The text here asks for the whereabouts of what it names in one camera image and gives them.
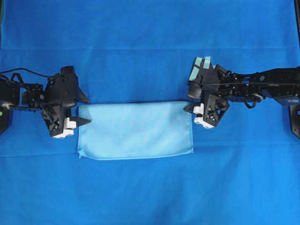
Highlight blue table cloth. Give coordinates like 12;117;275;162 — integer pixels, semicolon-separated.
0;0;300;225

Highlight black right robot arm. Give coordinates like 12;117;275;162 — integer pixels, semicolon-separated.
184;56;300;128

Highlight blue right arm base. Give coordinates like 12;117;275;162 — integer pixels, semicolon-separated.
266;88;300;106

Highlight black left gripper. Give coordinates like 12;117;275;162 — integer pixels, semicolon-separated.
42;73;92;138

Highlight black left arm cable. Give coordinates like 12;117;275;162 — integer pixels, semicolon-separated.
0;67;51;82

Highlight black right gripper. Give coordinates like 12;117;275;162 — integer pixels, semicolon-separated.
183;56;230;129

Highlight light blue towel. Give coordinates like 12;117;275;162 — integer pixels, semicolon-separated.
78;101;194;160

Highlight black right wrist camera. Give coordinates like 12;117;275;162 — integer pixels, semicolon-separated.
187;81;203;100

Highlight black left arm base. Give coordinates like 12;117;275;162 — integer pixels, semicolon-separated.
0;106;13;135

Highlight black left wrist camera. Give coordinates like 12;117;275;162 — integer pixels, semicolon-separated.
60;66;75;76

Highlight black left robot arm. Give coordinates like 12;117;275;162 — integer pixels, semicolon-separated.
0;67;91;138

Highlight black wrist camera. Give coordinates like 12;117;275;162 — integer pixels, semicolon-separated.
60;66;75;76
187;81;203;100

